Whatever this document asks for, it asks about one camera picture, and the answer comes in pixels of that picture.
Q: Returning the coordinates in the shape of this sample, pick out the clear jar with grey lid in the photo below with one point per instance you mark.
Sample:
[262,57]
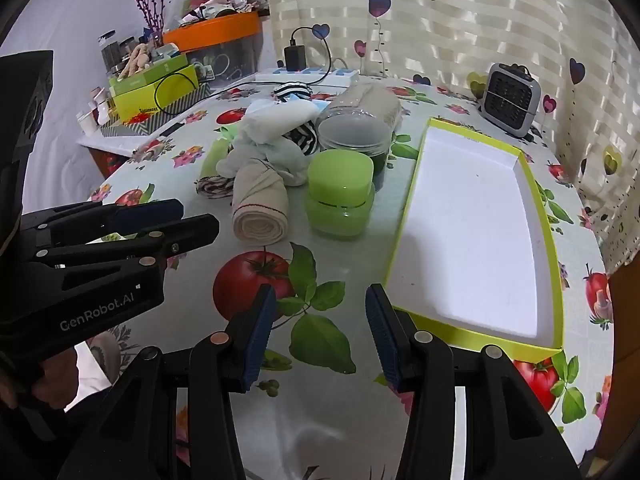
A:
[350,132]

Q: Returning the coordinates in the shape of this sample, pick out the light green flat box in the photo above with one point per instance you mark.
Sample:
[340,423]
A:
[150,72]

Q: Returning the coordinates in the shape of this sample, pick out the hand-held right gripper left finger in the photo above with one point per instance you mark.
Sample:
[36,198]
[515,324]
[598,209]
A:
[260,335]

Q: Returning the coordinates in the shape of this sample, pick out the black charger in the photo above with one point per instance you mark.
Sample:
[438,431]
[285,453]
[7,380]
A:
[295,57]

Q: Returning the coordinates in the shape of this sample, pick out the green cloth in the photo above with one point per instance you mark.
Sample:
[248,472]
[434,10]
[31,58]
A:
[215,157]

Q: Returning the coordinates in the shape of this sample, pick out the beige cloth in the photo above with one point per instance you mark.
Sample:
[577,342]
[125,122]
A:
[370,97]
[260,205]

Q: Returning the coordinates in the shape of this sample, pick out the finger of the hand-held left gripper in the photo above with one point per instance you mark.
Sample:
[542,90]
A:
[195,232]
[145,212]

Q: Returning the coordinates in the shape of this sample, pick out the clear bin with orange lid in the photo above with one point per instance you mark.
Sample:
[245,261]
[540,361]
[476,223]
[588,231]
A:
[210,30]

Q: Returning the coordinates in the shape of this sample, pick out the white power strip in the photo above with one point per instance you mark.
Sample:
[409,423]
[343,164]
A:
[340,76]

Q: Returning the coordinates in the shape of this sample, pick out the yellow-green box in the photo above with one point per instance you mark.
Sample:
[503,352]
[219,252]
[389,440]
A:
[145,97]

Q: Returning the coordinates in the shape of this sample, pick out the striped cardboard box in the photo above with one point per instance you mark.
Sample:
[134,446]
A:
[165,115]

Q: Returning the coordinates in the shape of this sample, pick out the fruit print tablecloth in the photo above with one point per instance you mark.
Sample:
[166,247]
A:
[175,260]

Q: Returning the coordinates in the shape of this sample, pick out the beige wooden mannequin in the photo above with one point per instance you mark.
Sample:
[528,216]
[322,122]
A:
[136,60]

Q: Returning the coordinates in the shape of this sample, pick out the green plastic jar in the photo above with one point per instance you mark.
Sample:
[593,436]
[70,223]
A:
[340,180]

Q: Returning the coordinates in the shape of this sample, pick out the small white bottle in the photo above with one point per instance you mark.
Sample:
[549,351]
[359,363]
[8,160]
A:
[99,105]
[86,122]

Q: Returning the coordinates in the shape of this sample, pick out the person's left hand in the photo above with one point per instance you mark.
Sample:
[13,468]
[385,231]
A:
[50,380]

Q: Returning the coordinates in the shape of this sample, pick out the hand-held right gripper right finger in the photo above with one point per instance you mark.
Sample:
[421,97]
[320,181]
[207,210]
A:
[382,335]

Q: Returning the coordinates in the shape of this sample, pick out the wooden cabinet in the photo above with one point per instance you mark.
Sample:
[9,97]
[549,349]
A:
[625,350]

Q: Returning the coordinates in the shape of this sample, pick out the grey fan heater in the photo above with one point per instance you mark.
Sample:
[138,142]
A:
[510,97]

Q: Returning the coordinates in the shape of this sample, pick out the white tray with green rim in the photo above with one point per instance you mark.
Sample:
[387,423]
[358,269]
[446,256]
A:
[475,235]

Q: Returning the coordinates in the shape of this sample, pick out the heart print curtain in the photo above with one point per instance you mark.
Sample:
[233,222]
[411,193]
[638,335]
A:
[450,20]

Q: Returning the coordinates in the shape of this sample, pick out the beige cloth in plastic bag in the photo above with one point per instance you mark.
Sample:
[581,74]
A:
[370,97]

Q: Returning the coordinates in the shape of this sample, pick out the light grey sock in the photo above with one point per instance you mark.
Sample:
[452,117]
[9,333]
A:
[275,120]

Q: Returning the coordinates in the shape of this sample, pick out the purple dried branches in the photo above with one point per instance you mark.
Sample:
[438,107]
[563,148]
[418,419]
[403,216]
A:
[150,15]

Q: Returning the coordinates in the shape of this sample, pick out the glass jar with dark lid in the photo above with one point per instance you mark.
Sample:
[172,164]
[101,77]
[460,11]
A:
[108,50]
[127,52]

